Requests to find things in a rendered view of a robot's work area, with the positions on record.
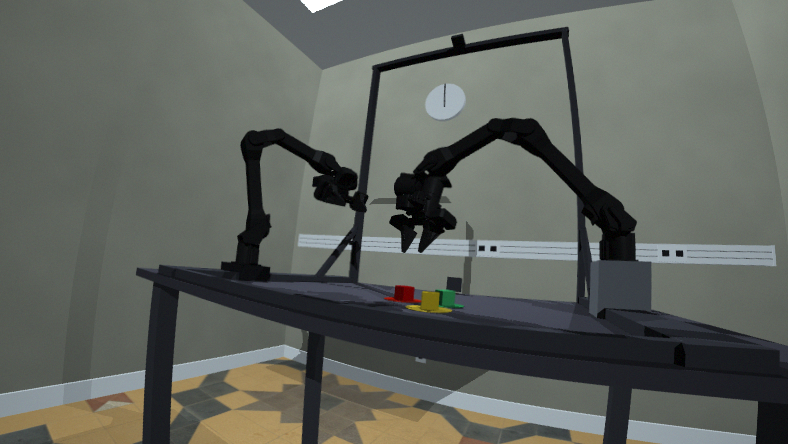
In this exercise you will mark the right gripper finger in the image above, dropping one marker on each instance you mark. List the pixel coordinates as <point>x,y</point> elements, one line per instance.
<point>359,204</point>
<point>332,196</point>

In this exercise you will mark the yellow cube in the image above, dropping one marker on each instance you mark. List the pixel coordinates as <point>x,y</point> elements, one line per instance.
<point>430,300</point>

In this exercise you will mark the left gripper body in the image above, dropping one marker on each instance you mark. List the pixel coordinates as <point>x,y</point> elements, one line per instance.
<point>442,217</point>

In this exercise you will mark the green cube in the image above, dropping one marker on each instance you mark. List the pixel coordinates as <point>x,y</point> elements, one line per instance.
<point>446,298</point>

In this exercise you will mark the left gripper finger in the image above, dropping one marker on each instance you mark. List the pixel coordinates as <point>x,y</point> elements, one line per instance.
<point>431,231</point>
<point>407,236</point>

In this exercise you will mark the red block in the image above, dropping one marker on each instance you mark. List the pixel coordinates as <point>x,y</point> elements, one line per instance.
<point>404,293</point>

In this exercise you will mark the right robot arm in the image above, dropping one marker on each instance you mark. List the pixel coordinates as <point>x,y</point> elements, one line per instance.
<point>258,223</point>

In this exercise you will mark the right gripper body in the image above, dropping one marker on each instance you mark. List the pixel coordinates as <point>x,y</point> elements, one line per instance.
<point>321,188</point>

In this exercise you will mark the yellow circle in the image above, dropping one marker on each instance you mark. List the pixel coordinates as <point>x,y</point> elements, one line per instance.
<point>417,308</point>

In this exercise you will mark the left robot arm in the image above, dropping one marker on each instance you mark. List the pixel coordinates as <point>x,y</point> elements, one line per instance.
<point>617,243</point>

